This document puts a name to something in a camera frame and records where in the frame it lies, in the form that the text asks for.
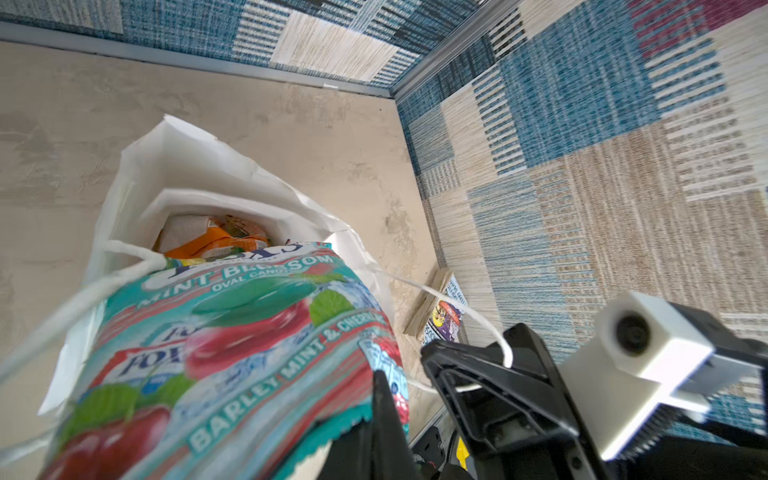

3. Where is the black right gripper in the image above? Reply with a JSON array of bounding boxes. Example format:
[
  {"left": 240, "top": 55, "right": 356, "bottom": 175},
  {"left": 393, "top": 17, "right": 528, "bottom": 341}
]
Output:
[{"left": 318, "top": 323, "right": 606, "bottom": 480}]

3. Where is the teal pink Fox's candy bag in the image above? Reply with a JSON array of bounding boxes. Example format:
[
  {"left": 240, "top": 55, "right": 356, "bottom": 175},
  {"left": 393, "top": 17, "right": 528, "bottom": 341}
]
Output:
[{"left": 41, "top": 242, "right": 410, "bottom": 479}]

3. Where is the orange snack bag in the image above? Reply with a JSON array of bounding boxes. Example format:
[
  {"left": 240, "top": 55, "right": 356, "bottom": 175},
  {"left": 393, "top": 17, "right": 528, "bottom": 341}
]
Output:
[{"left": 153, "top": 215, "right": 270, "bottom": 259}]

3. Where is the white paper bag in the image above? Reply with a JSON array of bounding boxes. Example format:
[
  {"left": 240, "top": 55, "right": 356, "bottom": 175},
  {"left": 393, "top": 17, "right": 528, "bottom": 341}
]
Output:
[{"left": 0, "top": 115, "right": 514, "bottom": 457}]

